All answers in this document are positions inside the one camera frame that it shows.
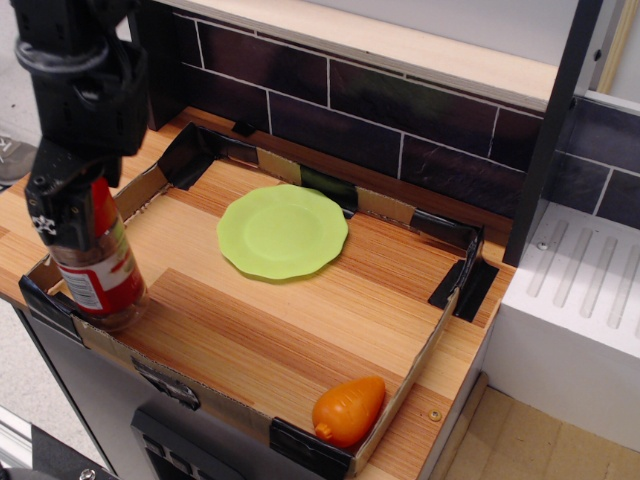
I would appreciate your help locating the orange toy carrot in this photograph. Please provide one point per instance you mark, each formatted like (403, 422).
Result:
(345, 413)

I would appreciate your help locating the black toy oven panel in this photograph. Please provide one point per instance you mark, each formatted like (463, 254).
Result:
(172, 456)

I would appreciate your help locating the green plastic plate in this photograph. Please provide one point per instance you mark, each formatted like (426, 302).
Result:
(282, 232)

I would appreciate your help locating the dark shelf upright post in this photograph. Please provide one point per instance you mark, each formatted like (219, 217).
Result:
(584, 53)

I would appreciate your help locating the grey sneaker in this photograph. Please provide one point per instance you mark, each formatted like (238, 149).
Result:
(17, 159)

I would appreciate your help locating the light wooden shelf board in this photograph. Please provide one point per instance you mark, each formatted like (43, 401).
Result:
(445, 62)

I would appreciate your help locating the dark left side panel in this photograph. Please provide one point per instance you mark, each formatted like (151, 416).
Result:
(153, 28)

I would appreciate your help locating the cardboard fence with black tape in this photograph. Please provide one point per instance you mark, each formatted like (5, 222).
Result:
(235, 363)

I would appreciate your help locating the white toy sink drainboard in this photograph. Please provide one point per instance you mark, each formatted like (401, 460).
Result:
(566, 336)

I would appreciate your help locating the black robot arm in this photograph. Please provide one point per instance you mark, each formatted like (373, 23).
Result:
(91, 91)

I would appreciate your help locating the red-capped basil spice bottle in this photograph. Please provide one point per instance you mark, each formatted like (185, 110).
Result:
(105, 281)

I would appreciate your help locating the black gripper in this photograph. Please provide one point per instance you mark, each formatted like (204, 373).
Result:
(59, 192)

